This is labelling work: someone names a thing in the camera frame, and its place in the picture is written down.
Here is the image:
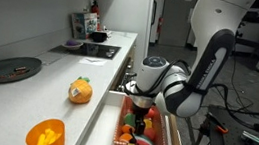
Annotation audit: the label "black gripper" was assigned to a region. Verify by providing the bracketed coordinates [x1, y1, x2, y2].
[127, 96, 154, 137]

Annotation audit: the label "green pear plush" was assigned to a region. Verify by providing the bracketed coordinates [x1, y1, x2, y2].
[123, 111, 138, 128]

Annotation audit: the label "yellow pineapple plush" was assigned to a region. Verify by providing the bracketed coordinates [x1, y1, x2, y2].
[66, 74, 96, 107]

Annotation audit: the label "small yellow plush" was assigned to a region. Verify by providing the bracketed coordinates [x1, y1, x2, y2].
[141, 118, 154, 130]

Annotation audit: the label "red strawberry plush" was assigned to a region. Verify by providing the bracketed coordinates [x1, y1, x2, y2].
[143, 126, 157, 142]

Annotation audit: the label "orange fruit plush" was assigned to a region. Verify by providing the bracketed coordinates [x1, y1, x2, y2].
[118, 131, 135, 145]
[121, 123, 137, 136]

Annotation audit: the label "small red tomato plush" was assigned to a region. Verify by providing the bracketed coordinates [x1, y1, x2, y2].
[146, 107, 157, 120]

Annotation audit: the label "watermelon slice plush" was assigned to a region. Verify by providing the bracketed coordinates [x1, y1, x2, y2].
[131, 134, 156, 145]

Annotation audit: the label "black built-in oven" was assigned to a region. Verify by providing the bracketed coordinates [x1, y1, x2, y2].
[110, 44, 138, 94]

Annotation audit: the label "orange clamp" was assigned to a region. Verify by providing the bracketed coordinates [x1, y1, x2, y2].
[214, 124, 230, 135]

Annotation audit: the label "black glass cooktop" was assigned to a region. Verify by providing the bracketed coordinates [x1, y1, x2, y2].
[50, 36, 122, 61]

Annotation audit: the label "yellow toy fries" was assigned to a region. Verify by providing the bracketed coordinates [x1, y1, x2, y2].
[36, 126, 62, 145]

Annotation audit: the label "black mug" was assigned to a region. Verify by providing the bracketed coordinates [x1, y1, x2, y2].
[88, 30, 108, 44]

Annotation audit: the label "pale shallow bowl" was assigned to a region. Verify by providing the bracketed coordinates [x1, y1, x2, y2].
[61, 38, 84, 52]

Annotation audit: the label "orange plastic cup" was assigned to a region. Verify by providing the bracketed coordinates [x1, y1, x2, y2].
[24, 115, 69, 145]

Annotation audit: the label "purple ball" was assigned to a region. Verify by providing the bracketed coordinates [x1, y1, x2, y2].
[66, 38, 79, 48]

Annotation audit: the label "grey door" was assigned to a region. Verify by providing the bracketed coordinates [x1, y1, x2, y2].
[157, 0, 201, 50]

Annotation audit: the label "colourful toy box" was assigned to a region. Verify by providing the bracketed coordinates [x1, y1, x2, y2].
[68, 8, 100, 42]

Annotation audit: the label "black office chair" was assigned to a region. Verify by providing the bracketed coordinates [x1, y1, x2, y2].
[206, 81, 259, 134]

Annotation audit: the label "red bottle black nozzle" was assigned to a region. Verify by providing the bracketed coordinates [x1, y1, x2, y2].
[90, 0, 102, 16]

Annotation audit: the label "brown food pieces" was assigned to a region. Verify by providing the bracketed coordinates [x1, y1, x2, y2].
[0, 63, 32, 84]

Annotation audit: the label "red wall extinguisher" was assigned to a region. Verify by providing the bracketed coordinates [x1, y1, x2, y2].
[156, 16, 164, 34]

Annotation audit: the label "teal handled tool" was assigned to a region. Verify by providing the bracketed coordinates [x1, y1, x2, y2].
[240, 130, 259, 145]

